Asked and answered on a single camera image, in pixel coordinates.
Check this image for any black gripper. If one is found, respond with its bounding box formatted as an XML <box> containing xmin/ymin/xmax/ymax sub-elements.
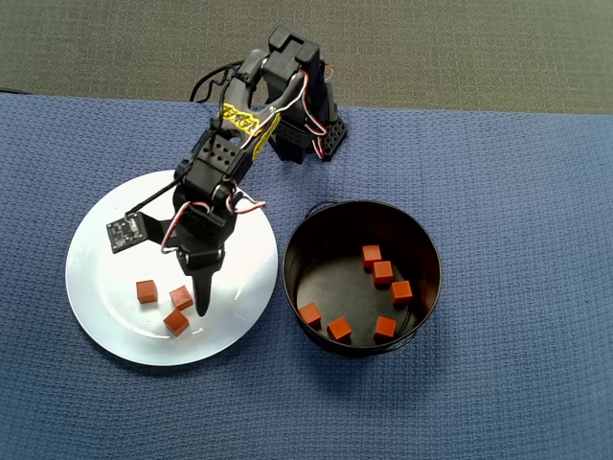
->
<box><xmin>161</xmin><ymin>202</ymin><xmax>237</xmax><ymax>319</ymax></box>

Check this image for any white round plate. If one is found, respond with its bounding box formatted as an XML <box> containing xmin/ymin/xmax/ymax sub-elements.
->
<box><xmin>64</xmin><ymin>169</ymin><xmax>280</xmax><ymax>368</ymax></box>

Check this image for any black metal bucket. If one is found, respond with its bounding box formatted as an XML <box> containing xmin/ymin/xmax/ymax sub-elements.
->
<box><xmin>281</xmin><ymin>198</ymin><xmax>443</xmax><ymax>358</ymax></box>

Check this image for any blue woven tablecloth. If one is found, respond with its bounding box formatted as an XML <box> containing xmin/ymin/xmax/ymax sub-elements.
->
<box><xmin>0</xmin><ymin>92</ymin><xmax>613</xmax><ymax>460</ymax></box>

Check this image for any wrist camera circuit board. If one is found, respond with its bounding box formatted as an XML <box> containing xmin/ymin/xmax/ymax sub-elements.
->
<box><xmin>105</xmin><ymin>212</ymin><xmax>147</xmax><ymax>255</ymax></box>

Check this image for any thin black camera cable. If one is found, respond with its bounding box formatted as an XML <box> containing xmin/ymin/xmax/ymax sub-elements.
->
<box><xmin>125</xmin><ymin>175</ymin><xmax>187</xmax><ymax>217</ymax></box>

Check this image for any black base cable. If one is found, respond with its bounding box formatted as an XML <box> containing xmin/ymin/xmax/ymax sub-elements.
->
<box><xmin>190</xmin><ymin>58</ymin><xmax>246</xmax><ymax>104</ymax></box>

